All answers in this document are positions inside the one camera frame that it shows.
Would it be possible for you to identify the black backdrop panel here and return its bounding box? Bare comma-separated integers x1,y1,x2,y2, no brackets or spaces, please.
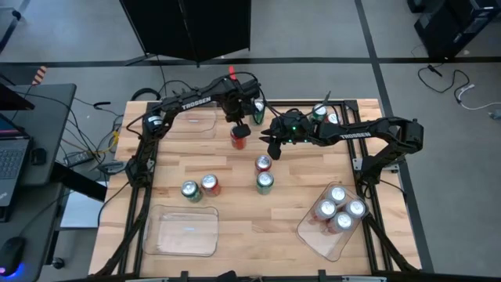
119,0,253,67

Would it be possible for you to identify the black coiled cable loop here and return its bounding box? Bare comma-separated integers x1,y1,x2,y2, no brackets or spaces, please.
131,87,162,102

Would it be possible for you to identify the white floor cable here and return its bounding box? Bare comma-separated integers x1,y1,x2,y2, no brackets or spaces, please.
456,84,501,113

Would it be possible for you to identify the clear plastic bin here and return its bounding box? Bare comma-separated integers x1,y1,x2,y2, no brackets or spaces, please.
296,180,371,262
158,97,218,141
142,203,220,259

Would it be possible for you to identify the black floor cable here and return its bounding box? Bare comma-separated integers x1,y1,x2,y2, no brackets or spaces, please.
417,64,470,103

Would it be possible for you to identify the black computer mouse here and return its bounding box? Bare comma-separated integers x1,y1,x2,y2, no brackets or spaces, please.
0,236,27,277

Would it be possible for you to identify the black stand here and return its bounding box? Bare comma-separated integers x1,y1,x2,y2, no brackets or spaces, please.
0,7,23,54

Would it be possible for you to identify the black laptop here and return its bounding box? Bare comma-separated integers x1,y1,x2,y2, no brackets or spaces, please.
0,113,32,208

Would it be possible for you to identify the small black desk device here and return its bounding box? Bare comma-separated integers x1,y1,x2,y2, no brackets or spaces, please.
30,147,49,166

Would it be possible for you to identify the black computer tower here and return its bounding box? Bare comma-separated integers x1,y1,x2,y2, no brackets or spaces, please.
413,0,501,60

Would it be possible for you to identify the orange black striped marker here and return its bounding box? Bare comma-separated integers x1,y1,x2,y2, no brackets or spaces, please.
32,65,49,86

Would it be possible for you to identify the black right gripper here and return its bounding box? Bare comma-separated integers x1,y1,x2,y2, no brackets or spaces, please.
259,110,316,161

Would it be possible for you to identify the yellow cable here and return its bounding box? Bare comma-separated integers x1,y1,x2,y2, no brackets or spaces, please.
96,130,121,154

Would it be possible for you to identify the silver mounting plate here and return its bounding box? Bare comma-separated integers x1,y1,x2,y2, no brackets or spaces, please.
351,157,371,172
97,161,127,175

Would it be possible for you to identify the dark grey desk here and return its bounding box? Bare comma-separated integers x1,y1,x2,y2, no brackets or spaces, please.
0,82,78,282

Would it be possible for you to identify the black metal bar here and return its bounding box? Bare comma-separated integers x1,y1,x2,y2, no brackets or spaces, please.
52,162,109,203

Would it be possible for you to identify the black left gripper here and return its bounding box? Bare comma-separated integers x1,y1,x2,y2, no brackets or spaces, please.
220,76,263,139

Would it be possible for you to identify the pink white Spindrift can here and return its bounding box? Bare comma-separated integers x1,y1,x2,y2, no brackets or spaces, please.
326,211,355,236
312,198,337,222
327,185,348,204
346,198,368,219

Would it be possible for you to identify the white board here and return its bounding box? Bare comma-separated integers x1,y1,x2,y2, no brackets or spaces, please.
59,191,106,230

